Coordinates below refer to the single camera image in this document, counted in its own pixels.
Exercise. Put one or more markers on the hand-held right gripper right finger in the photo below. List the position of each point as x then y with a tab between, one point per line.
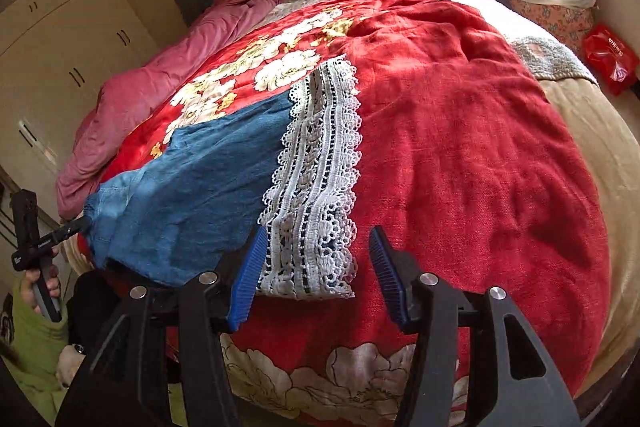
387	277

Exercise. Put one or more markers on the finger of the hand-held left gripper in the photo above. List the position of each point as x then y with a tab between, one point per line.
65	234

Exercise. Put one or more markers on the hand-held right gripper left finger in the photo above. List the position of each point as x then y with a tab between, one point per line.
247	277

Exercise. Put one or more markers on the blue denim pants lace trim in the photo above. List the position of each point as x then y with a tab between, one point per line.
200	187

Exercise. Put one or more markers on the person's left forearm green sleeve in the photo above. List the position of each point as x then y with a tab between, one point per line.
35	347

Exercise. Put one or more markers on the person's left hand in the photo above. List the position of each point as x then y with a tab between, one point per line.
32	281

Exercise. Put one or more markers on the person's black garment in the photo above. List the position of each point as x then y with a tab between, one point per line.
92	302

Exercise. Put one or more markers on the red linen cloth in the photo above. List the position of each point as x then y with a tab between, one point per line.
450	157

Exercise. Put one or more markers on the pink quilt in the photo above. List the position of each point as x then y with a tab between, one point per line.
125	97

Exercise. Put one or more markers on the cream wardrobe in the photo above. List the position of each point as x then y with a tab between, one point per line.
60	47

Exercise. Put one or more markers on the red floral blanket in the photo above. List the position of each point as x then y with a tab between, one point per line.
240	57

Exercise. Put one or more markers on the grey towel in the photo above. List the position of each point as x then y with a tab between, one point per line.
550	57

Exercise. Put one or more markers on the floral fabric bag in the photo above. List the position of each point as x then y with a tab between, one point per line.
550	19

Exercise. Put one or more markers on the red plastic bag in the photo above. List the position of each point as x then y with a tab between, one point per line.
607	57

